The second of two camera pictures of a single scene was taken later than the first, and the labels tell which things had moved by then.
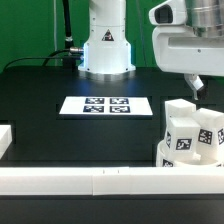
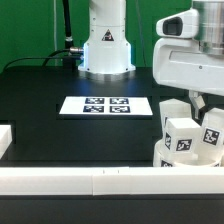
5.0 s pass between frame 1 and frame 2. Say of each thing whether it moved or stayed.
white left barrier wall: stayed
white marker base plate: stayed
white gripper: moved
